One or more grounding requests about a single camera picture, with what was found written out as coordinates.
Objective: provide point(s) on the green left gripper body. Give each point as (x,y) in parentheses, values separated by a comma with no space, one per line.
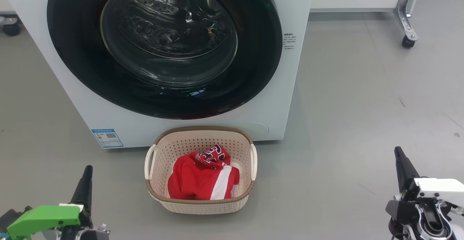
(43,216)

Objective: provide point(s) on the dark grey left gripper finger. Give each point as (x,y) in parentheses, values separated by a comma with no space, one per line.
(86,193)

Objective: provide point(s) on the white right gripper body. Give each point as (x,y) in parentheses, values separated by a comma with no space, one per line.
(442,189)

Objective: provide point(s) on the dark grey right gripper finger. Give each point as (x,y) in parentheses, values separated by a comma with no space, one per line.
(404,171)

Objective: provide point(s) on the red and white garment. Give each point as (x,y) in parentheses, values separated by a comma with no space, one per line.
(192,182)

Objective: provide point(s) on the dark round glass washer door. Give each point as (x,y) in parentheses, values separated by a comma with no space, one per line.
(72,69)

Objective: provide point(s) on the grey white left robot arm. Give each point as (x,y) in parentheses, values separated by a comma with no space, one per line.
(87,234)

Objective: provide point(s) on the beige perforated laundry basket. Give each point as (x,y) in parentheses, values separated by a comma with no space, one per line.
(199,205)

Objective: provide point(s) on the white washing machine body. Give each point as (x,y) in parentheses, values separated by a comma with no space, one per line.
(282,98)

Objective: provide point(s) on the blue energy label sticker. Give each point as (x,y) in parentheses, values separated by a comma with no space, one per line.
(107,138)

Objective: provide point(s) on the grey partition leg with castor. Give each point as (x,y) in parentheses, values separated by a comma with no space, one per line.
(407,19)

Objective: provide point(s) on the grey printed text label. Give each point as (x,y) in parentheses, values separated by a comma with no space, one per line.
(289,41)

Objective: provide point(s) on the black caster wheel left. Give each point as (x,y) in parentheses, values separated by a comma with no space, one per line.
(11,28)

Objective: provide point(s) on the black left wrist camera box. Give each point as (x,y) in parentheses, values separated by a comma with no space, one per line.
(14,216)

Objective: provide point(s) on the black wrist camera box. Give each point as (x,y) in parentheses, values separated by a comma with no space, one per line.
(402,212)
(14,216)

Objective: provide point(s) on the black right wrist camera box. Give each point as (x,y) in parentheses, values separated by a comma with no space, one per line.
(402,212)

